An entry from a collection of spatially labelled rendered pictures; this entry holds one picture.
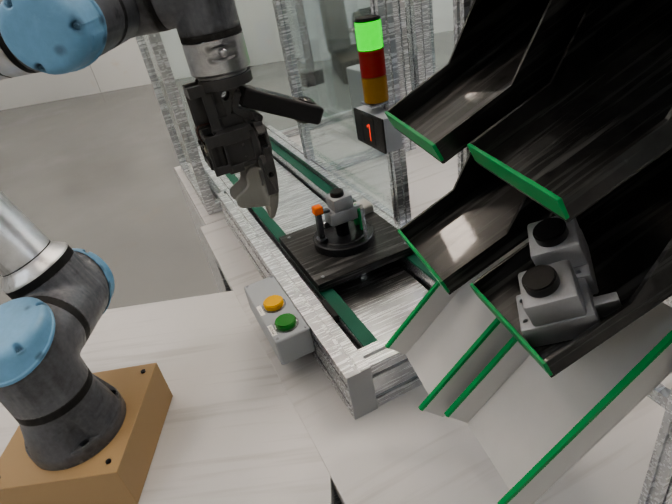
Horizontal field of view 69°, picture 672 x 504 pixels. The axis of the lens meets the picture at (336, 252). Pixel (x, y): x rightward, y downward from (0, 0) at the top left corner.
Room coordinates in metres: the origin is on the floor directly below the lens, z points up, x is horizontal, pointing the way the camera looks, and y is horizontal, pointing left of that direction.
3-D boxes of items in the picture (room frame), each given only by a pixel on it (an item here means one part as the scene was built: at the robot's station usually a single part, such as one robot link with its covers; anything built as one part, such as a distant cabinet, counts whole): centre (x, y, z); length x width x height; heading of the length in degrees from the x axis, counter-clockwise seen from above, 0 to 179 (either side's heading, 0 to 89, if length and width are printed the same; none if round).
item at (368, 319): (1.07, -0.01, 0.91); 0.84 x 0.28 x 0.10; 20
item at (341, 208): (0.97, -0.03, 1.06); 0.08 x 0.04 x 0.07; 110
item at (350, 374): (0.98, 0.15, 0.91); 0.89 x 0.06 x 0.11; 20
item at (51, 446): (0.57, 0.47, 0.99); 0.15 x 0.15 x 0.10
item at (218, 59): (0.65, 0.10, 1.45); 0.08 x 0.08 x 0.05
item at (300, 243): (0.96, -0.02, 0.96); 0.24 x 0.24 x 0.02; 20
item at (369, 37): (1.00, -0.14, 1.38); 0.05 x 0.05 x 0.05
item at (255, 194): (0.64, 0.10, 1.26); 0.06 x 0.03 x 0.09; 110
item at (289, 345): (0.78, 0.14, 0.93); 0.21 x 0.07 x 0.06; 20
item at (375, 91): (1.00, -0.14, 1.28); 0.05 x 0.05 x 0.05
